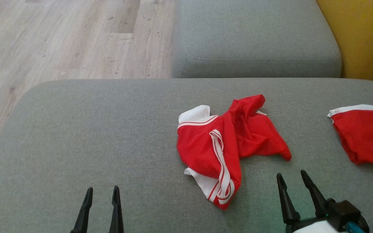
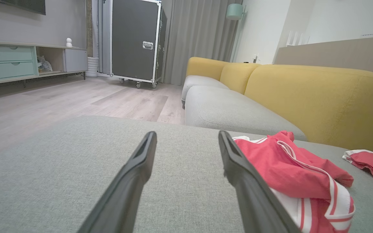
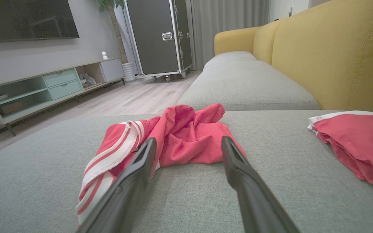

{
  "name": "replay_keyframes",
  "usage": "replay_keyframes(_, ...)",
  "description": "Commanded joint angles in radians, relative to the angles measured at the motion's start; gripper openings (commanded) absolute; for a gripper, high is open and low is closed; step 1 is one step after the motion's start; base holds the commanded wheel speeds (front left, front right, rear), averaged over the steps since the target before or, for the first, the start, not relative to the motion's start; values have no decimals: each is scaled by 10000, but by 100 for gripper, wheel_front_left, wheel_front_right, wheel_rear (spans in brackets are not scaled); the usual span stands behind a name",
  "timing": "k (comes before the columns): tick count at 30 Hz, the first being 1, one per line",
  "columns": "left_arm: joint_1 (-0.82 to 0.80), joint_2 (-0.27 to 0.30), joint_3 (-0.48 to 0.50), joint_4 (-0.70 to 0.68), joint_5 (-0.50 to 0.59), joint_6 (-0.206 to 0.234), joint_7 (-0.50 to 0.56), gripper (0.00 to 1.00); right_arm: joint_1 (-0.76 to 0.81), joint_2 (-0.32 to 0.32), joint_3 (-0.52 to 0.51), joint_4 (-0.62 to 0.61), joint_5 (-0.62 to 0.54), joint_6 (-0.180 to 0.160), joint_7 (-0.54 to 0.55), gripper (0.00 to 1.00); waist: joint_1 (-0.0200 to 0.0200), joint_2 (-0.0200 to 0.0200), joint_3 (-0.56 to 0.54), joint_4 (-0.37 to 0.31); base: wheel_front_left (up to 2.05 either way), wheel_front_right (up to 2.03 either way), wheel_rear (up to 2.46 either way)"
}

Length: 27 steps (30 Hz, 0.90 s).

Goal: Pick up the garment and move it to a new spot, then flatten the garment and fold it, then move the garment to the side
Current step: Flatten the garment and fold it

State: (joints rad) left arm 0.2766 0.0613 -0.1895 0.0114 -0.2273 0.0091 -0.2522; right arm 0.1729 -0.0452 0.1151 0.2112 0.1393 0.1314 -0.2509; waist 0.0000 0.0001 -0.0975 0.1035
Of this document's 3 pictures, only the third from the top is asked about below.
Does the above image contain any grey plush toy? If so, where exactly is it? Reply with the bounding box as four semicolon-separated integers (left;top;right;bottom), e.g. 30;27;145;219
79;73;96;87

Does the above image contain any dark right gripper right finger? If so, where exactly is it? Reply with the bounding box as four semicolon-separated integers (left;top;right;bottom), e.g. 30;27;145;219
221;136;300;233

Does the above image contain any grey curtain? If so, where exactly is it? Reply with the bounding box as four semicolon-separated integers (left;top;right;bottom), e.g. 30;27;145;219
190;0;270;70

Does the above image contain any potted tree with green leaves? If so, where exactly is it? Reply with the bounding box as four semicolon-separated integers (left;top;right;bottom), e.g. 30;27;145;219
96;0;129;64

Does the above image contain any white ribbed plant pot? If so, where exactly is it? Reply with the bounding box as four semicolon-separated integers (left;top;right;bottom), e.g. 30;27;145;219
122;62;137;82

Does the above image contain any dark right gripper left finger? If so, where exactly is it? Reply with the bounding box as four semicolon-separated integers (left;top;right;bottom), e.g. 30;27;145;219
76;138;158;233

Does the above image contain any red garment with white stripes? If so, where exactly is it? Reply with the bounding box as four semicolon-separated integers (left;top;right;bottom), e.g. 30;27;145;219
75;103;248;225

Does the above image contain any black wheeled flight case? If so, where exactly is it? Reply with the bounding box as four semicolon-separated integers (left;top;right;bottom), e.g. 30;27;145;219
124;0;193;82

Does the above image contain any red garment with number print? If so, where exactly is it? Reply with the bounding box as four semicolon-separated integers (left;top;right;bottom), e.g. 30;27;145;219
307;110;373;185

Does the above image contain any grey and green TV cabinet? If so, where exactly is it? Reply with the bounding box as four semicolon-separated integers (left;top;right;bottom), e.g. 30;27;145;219
0;58;125;136

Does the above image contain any black flat television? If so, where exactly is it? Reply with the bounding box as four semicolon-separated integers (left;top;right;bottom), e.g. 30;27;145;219
0;0;80;43

